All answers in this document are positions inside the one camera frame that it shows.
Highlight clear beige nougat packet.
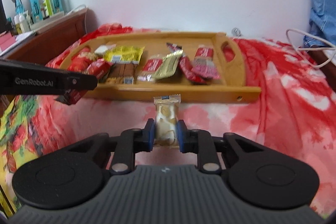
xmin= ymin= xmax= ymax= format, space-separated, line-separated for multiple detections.
xmin=153 ymin=94 xmax=181 ymax=148

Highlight red peanut snack bag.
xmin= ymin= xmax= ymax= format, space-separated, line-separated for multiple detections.
xmin=68 ymin=47 xmax=98 ymax=72

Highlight brown almond chocolate packet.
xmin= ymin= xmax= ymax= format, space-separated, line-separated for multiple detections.
xmin=104 ymin=63 xmax=137 ymax=84

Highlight pink patterned cake packet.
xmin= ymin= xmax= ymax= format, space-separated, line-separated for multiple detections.
xmin=192 ymin=45 xmax=220 ymax=80

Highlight long red stick packet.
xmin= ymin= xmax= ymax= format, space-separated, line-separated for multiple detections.
xmin=166 ymin=43 xmax=206 ymax=85

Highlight dark red chocolate bar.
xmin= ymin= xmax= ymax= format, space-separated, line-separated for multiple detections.
xmin=55 ymin=59 xmax=114 ymax=106

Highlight gold wafer bar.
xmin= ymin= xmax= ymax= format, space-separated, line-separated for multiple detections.
xmin=153 ymin=50 xmax=183 ymax=80

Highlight yellow snack bag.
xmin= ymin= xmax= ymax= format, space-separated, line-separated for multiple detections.
xmin=103 ymin=46 xmax=145 ymax=65

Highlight clear white marshmallow packet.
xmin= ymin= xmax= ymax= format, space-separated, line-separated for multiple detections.
xmin=94 ymin=44 xmax=116 ymax=56

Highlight red Biscoff biscuit packet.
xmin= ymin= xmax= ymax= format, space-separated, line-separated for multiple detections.
xmin=137 ymin=55 xmax=163 ymax=82

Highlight papers on cabinet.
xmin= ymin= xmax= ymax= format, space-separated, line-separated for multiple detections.
xmin=0 ymin=31 xmax=36 ymax=56

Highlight brown wooden cabinet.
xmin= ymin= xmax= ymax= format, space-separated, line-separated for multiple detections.
xmin=0 ymin=8 xmax=91 ymax=109

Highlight small white bottle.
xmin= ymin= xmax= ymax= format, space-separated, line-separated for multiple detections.
xmin=19 ymin=12 xmax=30 ymax=33

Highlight teal spray bottle left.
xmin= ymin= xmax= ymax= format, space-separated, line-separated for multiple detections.
xmin=30 ymin=0 xmax=43 ymax=23

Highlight wooden serving tray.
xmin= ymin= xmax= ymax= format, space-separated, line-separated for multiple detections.
xmin=60 ymin=32 xmax=261 ymax=103

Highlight green spray bottle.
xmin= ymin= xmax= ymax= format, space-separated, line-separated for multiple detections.
xmin=43 ymin=0 xmax=54 ymax=17

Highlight colourful floral bed cloth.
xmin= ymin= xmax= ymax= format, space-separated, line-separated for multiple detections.
xmin=1 ymin=38 xmax=335 ymax=217

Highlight white cable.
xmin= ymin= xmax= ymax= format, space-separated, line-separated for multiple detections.
xmin=285 ymin=28 xmax=336 ymax=69

